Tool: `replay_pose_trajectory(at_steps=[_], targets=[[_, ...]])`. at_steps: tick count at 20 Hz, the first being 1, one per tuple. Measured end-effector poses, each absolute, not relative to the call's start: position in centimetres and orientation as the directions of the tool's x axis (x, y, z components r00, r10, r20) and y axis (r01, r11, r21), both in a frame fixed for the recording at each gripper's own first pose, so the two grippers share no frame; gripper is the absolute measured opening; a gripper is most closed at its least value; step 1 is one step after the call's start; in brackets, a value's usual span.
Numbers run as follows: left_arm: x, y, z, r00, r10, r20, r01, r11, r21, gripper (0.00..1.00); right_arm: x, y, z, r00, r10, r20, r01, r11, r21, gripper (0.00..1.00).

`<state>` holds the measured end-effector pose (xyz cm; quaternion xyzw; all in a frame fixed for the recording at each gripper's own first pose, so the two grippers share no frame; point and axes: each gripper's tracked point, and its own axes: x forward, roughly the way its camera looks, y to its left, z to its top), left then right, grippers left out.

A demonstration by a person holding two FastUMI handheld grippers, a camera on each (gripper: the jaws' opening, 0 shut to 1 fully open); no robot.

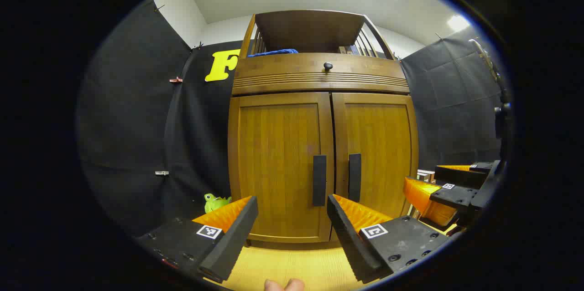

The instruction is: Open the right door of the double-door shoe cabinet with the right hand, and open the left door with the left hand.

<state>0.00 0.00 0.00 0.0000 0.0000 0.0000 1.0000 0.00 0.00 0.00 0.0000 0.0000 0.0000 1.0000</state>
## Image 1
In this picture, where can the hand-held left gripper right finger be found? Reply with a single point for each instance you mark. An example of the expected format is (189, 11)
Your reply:
(346, 241)

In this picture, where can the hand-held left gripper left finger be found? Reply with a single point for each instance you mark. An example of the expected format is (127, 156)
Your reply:
(232, 241)

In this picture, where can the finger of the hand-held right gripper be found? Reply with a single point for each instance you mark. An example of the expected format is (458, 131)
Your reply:
(461, 176)
(456, 196)

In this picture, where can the wooden shoe cabinet door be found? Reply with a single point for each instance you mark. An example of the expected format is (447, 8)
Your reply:
(273, 168)
(383, 145)

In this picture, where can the wooden double-door shoe cabinet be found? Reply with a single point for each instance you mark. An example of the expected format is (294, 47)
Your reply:
(305, 31)

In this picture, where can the wooden cabinet drawer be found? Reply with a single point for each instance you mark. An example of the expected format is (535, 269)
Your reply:
(283, 72)

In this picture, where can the small white box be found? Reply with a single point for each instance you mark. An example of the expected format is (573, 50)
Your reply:
(424, 174)

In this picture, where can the green frog plush toy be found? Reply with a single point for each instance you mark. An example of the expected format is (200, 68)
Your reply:
(213, 202)

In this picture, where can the small ceiling light panel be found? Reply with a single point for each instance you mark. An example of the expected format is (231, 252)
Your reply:
(458, 23)

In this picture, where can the small blue box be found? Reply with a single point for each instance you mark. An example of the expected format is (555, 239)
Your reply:
(353, 49)

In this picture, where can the blue cloth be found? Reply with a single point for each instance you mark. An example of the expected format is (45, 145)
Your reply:
(273, 52)

